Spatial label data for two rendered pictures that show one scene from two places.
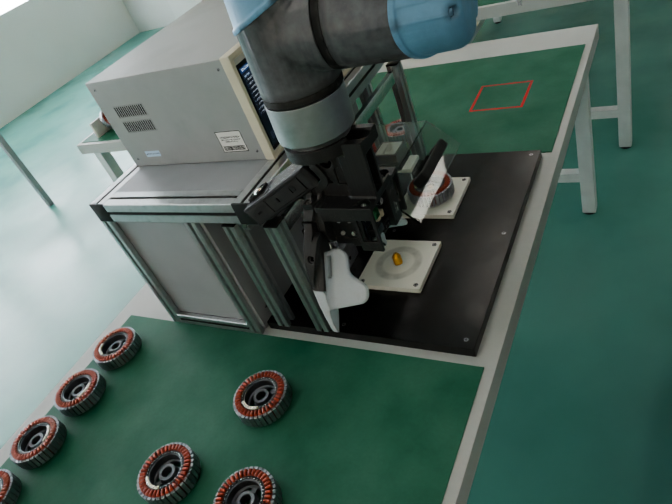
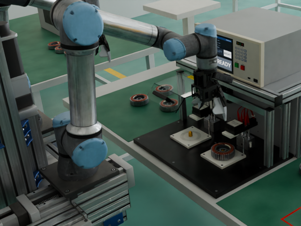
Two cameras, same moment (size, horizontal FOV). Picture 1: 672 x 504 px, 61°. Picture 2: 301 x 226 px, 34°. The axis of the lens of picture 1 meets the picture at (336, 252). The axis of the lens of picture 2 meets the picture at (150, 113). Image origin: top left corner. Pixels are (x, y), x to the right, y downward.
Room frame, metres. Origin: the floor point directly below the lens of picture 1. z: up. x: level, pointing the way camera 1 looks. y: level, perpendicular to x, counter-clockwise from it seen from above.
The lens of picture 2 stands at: (1.44, -2.21, 2.01)
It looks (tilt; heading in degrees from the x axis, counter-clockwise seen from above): 27 degrees down; 108
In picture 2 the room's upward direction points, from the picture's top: 6 degrees counter-clockwise
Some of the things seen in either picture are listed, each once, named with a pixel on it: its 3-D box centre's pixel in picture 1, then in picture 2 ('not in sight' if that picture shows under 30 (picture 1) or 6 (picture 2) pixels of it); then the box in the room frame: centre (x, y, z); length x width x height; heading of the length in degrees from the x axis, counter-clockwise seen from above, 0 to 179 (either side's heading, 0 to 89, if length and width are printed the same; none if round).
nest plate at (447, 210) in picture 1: (432, 197); (223, 155); (1.15, -0.27, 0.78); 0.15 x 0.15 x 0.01; 50
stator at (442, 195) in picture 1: (430, 189); (222, 151); (1.15, -0.27, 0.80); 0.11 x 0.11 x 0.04
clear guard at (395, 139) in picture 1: (358, 171); (187, 89); (0.96, -0.10, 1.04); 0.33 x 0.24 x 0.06; 50
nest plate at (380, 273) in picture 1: (399, 264); (190, 136); (0.96, -0.12, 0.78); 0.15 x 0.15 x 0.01; 50
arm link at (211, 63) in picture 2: not in sight; (207, 61); (1.15, -0.59, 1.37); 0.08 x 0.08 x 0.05
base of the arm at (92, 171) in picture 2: not in sight; (75, 158); (0.70, -0.84, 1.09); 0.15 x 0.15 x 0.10
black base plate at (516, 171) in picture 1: (412, 234); (208, 147); (1.07, -0.18, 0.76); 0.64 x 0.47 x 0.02; 140
